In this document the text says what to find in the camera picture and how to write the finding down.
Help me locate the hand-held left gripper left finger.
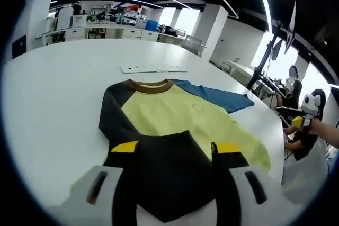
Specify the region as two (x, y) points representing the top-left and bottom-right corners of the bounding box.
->
(69, 140), (140, 226)

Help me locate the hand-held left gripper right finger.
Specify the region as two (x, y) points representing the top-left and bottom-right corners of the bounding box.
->
(210, 142), (269, 226)

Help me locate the yellow blue black garment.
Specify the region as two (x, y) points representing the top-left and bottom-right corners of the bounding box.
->
(69, 78), (272, 223)

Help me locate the person's right hand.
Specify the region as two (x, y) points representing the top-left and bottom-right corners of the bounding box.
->
(308, 119), (329, 138)

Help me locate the white power strip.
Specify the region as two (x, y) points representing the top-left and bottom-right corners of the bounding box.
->
(120, 64), (189, 74)

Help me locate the grey mesh office chair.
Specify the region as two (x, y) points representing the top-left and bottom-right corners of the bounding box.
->
(182, 34), (204, 56)

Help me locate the white drawer counter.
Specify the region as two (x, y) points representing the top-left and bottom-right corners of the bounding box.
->
(35, 21), (186, 46)

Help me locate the black box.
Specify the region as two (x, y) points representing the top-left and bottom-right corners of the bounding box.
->
(11, 35), (28, 59)

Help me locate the white storage box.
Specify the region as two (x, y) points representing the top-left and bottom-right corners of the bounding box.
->
(72, 15), (87, 29)

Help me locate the blue crate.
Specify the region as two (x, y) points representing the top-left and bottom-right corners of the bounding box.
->
(145, 19), (160, 32)

